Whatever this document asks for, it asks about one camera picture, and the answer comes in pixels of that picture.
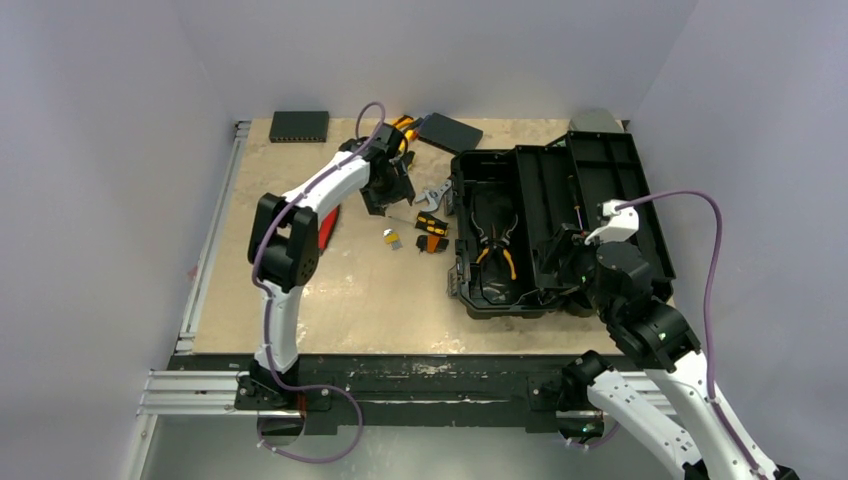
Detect black tool box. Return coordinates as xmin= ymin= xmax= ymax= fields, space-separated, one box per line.
xmin=449 ymin=132 xmax=675 ymax=319

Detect yellow handled long pliers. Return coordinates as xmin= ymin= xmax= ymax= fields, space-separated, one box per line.
xmin=475 ymin=251 xmax=517 ymax=281

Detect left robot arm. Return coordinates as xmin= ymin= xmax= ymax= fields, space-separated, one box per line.
xmin=248 ymin=123 xmax=415 ymax=409

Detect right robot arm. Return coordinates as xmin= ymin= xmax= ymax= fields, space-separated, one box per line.
xmin=549 ymin=236 xmax=798 ymax=479

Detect yellow black screwdriver right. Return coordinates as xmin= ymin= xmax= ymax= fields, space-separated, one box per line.
xmin=391 ymin=211 xmax=449 ymax=237

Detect black flat tray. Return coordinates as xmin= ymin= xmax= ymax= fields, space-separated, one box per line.
xmin=418 ymin=113 xmax=483 ymax=154

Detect orange hex key holder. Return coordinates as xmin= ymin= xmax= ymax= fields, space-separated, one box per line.
xmin=416 ymin=235 xmax=449 ymax=254

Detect grey plastic case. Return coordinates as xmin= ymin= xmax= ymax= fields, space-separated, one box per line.
xmin=568 ymin=108 xmax=626 ymax=133

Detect adjustable wrench red handle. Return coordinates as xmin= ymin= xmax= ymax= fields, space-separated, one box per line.
xmin=414 ymin=179 xmax=453 ymax=213

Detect red handled cutter pliers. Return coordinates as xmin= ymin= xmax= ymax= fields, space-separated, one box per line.
xmin=318 ymin=206 xmax=341 ymax=254

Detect yellow handled pliers top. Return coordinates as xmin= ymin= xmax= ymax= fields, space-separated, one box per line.
xmin=392 ymin=115 xmax=415 ymax=129

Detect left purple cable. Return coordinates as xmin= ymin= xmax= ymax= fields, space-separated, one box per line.
xmin=250 ymin=101 xmax=388 ymax=466

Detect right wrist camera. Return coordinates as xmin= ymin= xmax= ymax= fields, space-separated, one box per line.
xmin=584 ymin=199 xmax=640 ymax=246

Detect black network switch box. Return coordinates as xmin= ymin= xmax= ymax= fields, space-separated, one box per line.
xmin=268 ymin=111 xmax=330 ymax=143

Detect aluminium frame rail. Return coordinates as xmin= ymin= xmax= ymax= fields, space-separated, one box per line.
xmin=135 ymin=119 xmax=740 ymax=480

